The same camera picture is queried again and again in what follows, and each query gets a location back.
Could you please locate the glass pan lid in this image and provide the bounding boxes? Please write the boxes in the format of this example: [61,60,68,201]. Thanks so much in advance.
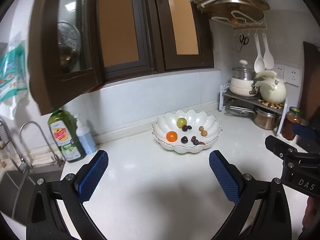
[225,99,255,117]

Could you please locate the cream kettle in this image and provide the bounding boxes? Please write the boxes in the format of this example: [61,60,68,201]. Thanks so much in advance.
[252,70,286,104]

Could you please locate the white pump soap bottle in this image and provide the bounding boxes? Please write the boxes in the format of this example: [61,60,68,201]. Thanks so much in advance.
[75,115,98,155]

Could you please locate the white wall socket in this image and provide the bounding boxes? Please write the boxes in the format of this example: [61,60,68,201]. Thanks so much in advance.
[273,63,285,79]
[284,66,301,87]

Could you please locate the orange tangerine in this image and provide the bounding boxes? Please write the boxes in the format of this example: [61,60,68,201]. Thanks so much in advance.
[166,131,178,142]

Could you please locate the hanging frying pan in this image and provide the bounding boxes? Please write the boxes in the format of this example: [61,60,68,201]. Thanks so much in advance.
[58,44,80,74]

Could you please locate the green apple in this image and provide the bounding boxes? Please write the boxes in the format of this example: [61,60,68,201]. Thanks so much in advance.
[176,118,187,128]

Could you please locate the cream pot with glass lid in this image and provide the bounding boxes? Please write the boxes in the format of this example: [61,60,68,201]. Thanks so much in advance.
[229,60,257,97]

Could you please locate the small yellow longan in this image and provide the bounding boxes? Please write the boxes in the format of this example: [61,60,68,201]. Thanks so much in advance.
[201,130,208,137]

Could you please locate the black wire sponge basket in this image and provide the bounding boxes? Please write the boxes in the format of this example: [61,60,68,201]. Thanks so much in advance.
[0,120,10,150]

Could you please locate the steel pot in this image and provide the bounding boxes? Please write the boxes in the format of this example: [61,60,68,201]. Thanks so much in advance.
[253,107,280,131]

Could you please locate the open brown window sash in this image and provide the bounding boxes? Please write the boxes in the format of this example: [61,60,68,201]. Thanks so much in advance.
[28,0,103,115]

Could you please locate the hanging rack with boards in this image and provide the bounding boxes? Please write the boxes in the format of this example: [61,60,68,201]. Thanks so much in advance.
[195,0,270,30]

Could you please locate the white spoon right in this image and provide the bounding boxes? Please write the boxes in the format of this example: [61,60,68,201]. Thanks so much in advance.
[262,33,274,70]

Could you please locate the black scissors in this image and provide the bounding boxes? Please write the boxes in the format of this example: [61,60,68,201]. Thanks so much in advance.
[239,34,249,52]

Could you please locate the white metal shelf rack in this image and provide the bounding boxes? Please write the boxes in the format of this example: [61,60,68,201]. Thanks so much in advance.
[219,83,289,136]

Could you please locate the white spoon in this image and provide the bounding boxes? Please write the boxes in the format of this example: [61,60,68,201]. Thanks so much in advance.
[262,33,274,70]
[254,33,265,73]

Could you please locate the steel sink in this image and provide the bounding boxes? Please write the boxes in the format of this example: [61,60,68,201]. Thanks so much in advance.
[1,165,63,225]

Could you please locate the large chrome faucet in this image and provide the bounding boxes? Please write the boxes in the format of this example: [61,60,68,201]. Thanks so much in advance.
[0,118,33,173]

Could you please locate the dark plum front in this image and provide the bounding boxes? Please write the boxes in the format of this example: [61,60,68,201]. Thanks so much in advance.
[181,136,188,144]

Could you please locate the white scalloped fruit bowl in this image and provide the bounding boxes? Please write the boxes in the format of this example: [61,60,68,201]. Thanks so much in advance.
[152,110,222,154]

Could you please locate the small chrome faucet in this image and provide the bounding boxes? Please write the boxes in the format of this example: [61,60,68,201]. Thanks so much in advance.
[19,120,66,167]

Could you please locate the green dish soap bottle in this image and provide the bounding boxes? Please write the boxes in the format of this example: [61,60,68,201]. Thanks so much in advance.
[48,109,86,163]

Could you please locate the white spoon left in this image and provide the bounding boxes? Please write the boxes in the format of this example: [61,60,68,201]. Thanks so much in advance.
[254,33,265,73]

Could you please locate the brown cutting board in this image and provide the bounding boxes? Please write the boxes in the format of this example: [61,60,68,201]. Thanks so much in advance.
[300,41,319,123]

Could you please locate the jar of red sauce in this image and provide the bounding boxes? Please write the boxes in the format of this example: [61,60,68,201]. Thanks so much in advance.
[281,106,302,141]

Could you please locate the plastic bag package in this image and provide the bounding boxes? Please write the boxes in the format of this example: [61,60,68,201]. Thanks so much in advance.
[0,41,28,103]

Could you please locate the person's right hand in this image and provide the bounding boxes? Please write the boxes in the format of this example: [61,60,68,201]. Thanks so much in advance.
[302,197,319,228]

